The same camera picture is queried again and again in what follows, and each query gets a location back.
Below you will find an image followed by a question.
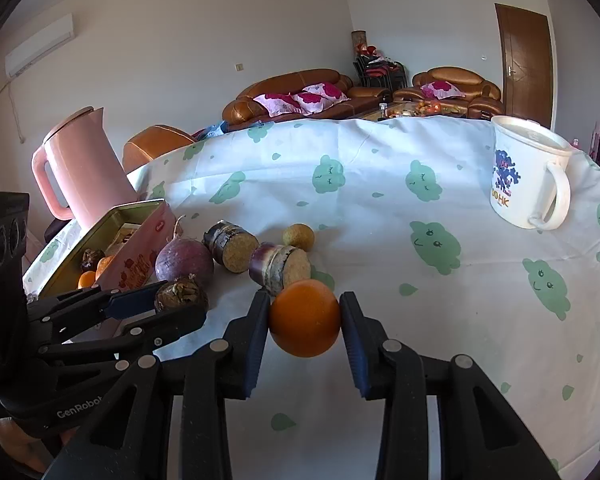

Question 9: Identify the small yellow round fruit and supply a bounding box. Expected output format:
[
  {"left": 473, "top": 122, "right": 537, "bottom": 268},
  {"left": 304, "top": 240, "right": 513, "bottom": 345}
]
[{"left": 282, "top": 223, "right": 316, "bottom": 253}]

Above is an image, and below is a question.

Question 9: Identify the dark stool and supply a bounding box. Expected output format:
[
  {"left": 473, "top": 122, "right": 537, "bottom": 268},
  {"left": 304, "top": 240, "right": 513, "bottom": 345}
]
[{"left": 44, "top": 217, "right": 76, "bottom": 243}]

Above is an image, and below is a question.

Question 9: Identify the pink tin box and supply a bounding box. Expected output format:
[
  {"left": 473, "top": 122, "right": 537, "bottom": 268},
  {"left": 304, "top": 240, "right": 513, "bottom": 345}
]
[{"left": 22, "top": 199, "right": 177, "bottom": 306}]

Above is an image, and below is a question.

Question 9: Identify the white printed mug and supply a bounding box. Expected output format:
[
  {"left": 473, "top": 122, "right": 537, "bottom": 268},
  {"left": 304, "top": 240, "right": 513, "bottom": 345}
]
[{"left": 489, "top": 115, "right": 573, "bottom": 232}]

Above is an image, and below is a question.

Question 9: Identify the orange leather chair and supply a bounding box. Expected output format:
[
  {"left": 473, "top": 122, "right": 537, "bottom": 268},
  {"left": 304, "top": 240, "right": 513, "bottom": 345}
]
[{"left": 122, "top": 124, "right": 198, "bottom": 173}]

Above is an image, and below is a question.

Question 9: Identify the pink floral pillow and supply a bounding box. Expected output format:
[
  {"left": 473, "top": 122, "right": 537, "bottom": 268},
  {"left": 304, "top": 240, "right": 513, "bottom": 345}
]
[
  {"left": 292, "top": 82, "right": 348, "bottom": 115},
  {"left": 421, "top": 80, "right": 465, "bottom": 101},
  {"left": 252, "top": 91, "right": 306, "bottom": 117}
]

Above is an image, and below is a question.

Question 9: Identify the blue checked cloth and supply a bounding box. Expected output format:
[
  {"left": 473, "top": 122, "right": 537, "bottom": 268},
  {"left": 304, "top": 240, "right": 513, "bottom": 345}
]
[{"left": 192, "top": 122, "right": 228, "bottom": 141}]

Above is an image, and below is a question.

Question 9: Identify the brown leather sofa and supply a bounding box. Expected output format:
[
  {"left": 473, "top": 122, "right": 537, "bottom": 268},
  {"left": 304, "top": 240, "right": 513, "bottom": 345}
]
[{"left": 222, "top": 67, "right": 391, "bottom": 133}]

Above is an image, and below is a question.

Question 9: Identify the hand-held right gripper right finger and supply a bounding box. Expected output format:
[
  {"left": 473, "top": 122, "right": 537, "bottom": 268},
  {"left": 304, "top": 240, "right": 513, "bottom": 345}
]
[{"left": 339, "top": 291, "right": 563, "bottom": 480}]

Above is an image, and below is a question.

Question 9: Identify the stack of dark chairs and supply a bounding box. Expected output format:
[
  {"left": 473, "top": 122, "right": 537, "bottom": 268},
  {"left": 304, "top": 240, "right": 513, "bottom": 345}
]
[{"left": 352, "top": 45, "right": 408, "bottom": 91}]

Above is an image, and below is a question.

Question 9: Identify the purple radish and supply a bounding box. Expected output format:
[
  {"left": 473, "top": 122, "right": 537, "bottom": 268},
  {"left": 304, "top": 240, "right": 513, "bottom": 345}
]
[{"left": 155, "top": 215, "right": 215, "bottom": 283}]

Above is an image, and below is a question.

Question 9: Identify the brown leather armchair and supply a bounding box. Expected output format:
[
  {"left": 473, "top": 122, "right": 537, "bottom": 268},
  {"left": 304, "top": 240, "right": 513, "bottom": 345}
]
[{"left": 392, "top": 66, "right": 505, "bottom": 121}]

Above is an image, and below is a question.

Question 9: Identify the printed paper liner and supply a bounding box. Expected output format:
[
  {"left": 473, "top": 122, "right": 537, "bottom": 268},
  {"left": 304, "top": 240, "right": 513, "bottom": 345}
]
[{"left": 105, "top": 220, "right": 143, "bottom": 256}]

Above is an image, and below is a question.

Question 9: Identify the white air conditioner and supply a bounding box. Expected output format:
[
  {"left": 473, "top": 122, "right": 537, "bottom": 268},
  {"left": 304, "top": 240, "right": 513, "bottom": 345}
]
[{"left": 4, "top": 12, "right": 76, "bottom": 79}]

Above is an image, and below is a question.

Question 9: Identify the dark brown water chestnut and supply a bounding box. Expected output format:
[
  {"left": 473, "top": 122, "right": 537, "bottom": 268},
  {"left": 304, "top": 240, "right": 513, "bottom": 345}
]
[{"left": 154, "top": 276, "right": 210, "bottom": 313}]

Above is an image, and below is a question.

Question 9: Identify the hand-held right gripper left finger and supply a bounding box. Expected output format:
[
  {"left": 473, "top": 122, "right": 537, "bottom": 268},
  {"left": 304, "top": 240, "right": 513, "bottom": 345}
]
[{"left": 45, "top": 290, "right": 272, "bottom": 480}]

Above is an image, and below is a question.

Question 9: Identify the pink electric kettle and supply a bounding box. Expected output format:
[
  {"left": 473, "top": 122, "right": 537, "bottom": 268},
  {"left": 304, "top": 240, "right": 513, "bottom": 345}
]
[{"left": 31, "top": 106, "right": 138, "bottom": 231}]

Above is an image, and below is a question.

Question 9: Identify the brown wooden door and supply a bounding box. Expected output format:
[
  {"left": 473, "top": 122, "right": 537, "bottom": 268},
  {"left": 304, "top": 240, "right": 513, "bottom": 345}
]
[{"left": 495, "top": 2, "right": 553, "bottom": 131}]

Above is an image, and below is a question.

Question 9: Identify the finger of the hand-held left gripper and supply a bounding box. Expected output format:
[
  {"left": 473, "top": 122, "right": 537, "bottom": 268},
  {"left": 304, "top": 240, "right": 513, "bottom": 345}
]
[
  {"left": 27, "top": 280, "right": 168, "bottom": 343},
  {"left": 39, "top": 305, "right": 208, "bottom": 372}
]

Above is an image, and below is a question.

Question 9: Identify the purple sugarcane piece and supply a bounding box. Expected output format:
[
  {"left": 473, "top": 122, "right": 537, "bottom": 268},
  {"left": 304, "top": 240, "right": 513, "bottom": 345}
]
[
  {"left": 249, "top": 241, "right": 312, "bottom": 297},
  {"left": 202, "top": 220, "right": 260, "bottom": 275}
]

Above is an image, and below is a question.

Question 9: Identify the wooden coffee table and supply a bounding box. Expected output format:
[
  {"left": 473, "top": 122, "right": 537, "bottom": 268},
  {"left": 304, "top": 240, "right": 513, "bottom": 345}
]
[{"left": 362, "top": 101, "right": 468, "bottom": 122}]

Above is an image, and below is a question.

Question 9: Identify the large orange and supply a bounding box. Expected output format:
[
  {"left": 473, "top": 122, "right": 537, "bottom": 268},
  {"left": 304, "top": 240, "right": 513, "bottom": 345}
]
[{"left": 269, "top": 280, "right": 342, "bottom": 358}]

